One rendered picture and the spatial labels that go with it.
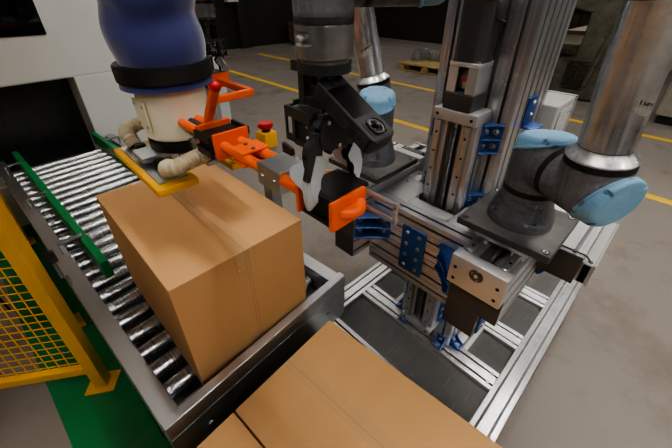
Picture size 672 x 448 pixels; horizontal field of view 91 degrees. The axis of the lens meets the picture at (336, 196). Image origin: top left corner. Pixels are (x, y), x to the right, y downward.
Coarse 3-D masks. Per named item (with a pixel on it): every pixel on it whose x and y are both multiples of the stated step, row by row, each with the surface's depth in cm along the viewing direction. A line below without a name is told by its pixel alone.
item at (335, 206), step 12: (324, 180) 53; (336, 180) 53; (348, 180) 52; (300, 192) 52; (324, 192) 49; (336, 192) 49; (348, 192) 50; (360, 192) 50; (300, 204) 53; (324, 204) 50; (336, 204) 47; (348, 204) 49; (312, 216) 52; (324, 216) 51; (336, 216) 48; (336, 228) 49
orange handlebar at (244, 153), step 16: (224, 80) 116; (224, 96) 100; (240, 96) 104; (192, 128) 77; (224, 144) 69; (240, 144) 67; (256, 144) 67; (240, 160) 65; (256, 160) 62; (288, 176) 57; (352, 208) 49
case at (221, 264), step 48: (144, 192) 114; (192, 192) 114; (240, 192) 114; (144, 240) 92; (192, 240) 92; (240, 240) 92; (288, 240) 100; (144, 288) 112; (192, 288) 81; (240, 288) 93; (288, 288) 108; (192, 336) 86; (240, 336) 100
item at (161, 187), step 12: (144, 144) 92; (120, 156) 93; (132, 156) 91; (132, 168) 87; (144, 168) 85; (156, 168) 83; (144, 180) 81; (156, 180) 79; (168, 180) 80; (180, 180) 80; (192, 180) 81; (156, 192) 77; (168, 192) 78
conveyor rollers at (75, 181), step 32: (64, 160) 229; (96, 160) 229; (32, 192) 193; (64, 192) 191; (96, 192) 194; (64, 224) 165; (96, 224) 167; (96, 288) 132; (128, 288) 133; (128, 320) 118
